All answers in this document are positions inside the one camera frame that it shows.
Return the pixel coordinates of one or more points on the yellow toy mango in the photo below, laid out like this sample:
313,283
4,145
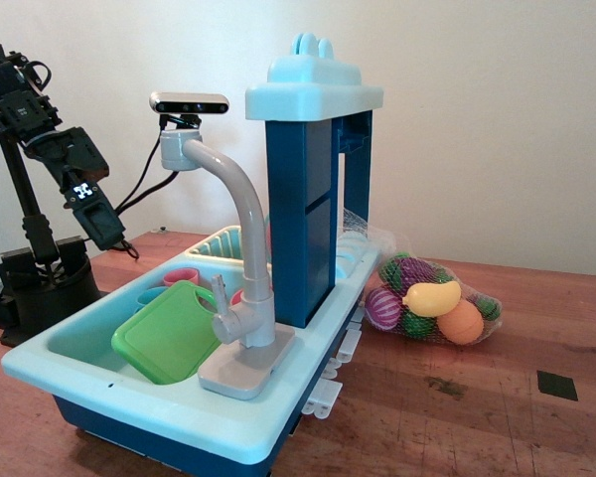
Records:
432,299

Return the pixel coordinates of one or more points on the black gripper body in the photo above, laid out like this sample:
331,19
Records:
66,152

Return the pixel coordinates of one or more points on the teal dish rack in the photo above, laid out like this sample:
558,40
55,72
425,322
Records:
224,244

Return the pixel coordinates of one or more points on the blue toy cup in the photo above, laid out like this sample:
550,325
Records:
148,295

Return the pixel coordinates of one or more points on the grey faucet lever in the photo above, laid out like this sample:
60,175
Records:
218,289

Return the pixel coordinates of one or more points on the light blue toy sink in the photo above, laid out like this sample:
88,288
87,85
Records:
228,419

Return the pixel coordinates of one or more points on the mesh bag of toys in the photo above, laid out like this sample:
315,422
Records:
399,269

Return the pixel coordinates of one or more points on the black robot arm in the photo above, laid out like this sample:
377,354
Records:
29,129

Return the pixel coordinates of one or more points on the white plastic clip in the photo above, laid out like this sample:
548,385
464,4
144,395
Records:
322,398
348,346

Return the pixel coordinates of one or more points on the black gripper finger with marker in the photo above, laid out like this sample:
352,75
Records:
92,210

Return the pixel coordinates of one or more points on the orange toy fruit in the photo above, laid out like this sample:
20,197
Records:
462,325

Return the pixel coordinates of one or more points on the blue toy shelf tower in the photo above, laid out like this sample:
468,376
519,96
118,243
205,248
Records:
318,119

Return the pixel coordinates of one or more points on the purple toy onion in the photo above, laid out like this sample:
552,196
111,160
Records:
383,308

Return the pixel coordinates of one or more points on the black tape patch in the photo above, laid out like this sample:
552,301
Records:
556,385

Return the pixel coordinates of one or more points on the pink toy cup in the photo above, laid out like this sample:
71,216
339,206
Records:
189,274

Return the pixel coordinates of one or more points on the green plastic cutting board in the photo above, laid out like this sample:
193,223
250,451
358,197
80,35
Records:
168,340

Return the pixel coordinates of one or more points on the grey depth camera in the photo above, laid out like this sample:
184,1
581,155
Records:
188,103

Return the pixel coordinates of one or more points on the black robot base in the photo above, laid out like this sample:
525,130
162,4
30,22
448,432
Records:
34,298

